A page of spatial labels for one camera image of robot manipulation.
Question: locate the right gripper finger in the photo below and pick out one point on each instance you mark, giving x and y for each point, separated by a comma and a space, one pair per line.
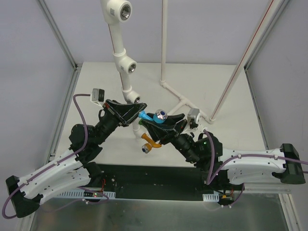
155, 130
175, 119

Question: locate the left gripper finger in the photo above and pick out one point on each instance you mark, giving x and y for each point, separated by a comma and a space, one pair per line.
125, 109
125, 118

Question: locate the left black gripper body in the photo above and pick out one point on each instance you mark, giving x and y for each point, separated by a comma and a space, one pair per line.
113, 113

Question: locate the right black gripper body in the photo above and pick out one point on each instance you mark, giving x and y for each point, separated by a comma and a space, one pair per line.
176, 131

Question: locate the blue water faucet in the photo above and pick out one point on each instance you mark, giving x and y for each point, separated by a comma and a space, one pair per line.
158, 117

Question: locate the white PVC pipe stand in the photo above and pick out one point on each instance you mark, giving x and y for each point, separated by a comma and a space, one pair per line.
116, 12

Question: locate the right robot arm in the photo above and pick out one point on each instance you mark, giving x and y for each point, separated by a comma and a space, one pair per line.
208, 154

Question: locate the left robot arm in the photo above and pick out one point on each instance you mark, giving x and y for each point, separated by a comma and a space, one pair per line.
74, 168

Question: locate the orange water faucet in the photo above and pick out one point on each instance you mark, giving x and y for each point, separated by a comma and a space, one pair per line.
146, 148

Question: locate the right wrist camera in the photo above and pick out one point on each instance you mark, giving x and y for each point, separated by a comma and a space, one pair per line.
193, 117

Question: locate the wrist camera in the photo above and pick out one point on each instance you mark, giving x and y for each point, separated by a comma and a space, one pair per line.
193, 117
97, 97

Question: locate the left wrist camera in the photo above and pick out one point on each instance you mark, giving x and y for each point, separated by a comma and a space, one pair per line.
97, 97

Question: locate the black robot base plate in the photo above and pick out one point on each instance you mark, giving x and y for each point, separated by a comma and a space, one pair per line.
158, 183

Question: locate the right white cable duct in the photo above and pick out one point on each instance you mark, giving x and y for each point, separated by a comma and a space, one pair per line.
211, 197

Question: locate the white cable duct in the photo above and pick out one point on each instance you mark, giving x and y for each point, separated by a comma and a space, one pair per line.
211, 197
80, 194

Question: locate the left white cable duct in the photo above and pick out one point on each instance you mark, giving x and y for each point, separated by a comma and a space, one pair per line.
80, 194

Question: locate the left aluminium frame post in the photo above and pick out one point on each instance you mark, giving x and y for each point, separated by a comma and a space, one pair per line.
57, 33

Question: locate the aluminium frame post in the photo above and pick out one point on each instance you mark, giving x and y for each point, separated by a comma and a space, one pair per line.
271, 17
57, 33

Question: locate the right aluminium frame post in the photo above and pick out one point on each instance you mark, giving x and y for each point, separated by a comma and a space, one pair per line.
271, 17

